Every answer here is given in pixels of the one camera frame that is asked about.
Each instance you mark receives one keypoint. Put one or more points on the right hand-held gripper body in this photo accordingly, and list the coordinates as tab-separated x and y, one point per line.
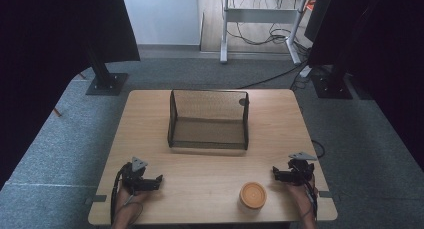
300	172

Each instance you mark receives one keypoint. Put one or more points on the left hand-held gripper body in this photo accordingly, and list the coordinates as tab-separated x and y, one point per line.
133	179

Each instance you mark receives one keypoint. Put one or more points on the person's left hand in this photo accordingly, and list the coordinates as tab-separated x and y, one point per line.
128	199

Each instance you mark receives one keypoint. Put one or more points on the person's right hand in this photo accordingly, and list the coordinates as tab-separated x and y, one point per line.
301	194

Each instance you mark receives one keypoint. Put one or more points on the black metal stand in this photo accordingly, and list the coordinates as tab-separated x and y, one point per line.
105	79
333	84

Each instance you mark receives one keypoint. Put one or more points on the black curtain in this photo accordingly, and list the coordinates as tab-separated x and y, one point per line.
383	55
50	55

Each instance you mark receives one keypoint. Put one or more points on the grey table edge bracket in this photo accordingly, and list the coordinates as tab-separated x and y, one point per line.
325	194
99	198

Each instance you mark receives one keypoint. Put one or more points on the white metal frame desk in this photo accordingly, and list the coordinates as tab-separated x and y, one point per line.
260	15

